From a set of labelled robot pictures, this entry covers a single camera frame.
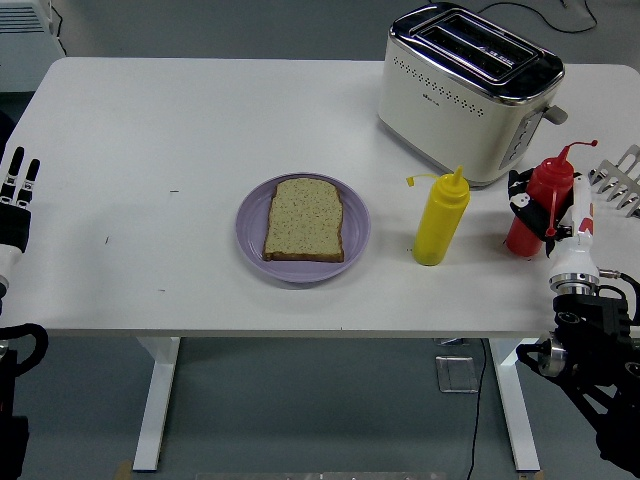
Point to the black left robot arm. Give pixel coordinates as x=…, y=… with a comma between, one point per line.
x=10, y=400

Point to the silver metal rack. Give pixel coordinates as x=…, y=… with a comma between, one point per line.
x=622, y=187

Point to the red squeeze bottle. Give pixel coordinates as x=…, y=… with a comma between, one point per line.
x=547, y=185

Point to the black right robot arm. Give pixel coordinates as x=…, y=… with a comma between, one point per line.
x=600, y=325

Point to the white ribbed appliance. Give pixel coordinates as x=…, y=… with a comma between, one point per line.
x=25, y=45

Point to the slice of bread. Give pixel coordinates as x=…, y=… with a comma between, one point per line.
x=305, y=220

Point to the cream and chrome toaster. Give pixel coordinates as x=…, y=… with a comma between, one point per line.
x=440, y=120

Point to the purple round plate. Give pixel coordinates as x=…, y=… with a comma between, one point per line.
x=357, y=225

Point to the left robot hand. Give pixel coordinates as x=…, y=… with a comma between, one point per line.
x=14, y=230

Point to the white table leg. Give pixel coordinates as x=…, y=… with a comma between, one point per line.
x=155, y=400
x=517, y=410

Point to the silver floor socket plate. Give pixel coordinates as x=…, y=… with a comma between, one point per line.
x=456, y=375

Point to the yellow squeeze bottle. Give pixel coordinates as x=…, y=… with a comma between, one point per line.
x=440, y=225

